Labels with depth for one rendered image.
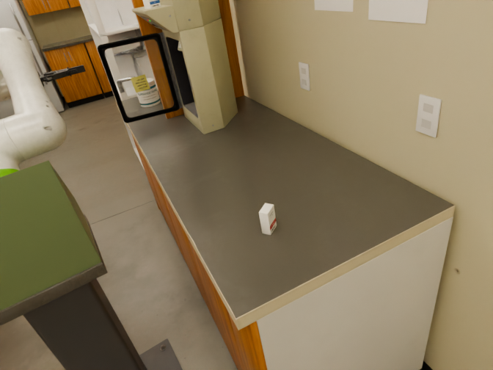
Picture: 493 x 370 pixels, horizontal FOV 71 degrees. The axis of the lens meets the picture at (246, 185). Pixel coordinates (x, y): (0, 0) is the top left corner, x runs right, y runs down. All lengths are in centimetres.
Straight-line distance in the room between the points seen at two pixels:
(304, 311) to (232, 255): 24
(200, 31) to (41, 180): 96
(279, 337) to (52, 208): 67
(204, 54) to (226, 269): 101
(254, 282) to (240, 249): 13
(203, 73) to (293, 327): 114
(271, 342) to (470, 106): 78
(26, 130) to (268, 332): 86
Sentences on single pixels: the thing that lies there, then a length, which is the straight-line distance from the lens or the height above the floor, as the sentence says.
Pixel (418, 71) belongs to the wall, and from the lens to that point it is 114.
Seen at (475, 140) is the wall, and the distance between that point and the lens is 108.
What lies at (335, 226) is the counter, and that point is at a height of 94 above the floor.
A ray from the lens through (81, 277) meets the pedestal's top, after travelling 114.
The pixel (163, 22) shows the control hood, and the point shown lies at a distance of 159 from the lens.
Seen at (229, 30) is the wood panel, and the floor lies 131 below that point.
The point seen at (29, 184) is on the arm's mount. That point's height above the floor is 124.
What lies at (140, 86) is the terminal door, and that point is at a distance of 194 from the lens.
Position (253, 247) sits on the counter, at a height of 94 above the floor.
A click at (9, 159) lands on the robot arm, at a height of 125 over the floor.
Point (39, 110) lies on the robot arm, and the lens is 119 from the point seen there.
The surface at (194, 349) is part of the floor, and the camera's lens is 198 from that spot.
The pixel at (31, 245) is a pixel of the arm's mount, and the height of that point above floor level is 109.
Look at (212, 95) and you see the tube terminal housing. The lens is 169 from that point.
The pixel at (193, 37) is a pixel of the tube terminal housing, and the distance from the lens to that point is 162.
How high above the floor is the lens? 161
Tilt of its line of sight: 32 degrees down
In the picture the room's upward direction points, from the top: 10 degrees counter-clockwise
